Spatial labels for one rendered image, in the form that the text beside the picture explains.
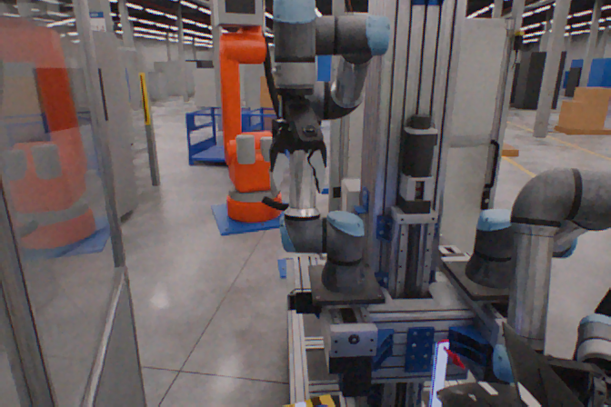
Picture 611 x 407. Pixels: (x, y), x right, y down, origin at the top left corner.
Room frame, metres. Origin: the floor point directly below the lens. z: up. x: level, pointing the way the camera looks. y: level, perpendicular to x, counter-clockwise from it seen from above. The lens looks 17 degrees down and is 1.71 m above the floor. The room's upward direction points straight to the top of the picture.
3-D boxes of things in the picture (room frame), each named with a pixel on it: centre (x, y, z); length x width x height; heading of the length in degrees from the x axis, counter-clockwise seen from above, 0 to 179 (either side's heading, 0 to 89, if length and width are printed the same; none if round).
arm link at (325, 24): (0.83, 0.00, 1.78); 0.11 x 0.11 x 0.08; 88
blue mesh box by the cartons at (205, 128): (7.49, 1.64, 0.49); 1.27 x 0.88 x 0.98; 172
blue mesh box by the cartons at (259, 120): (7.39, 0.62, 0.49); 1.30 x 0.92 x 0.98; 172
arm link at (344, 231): (1.13, -0.12, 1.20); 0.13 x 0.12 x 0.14; 88
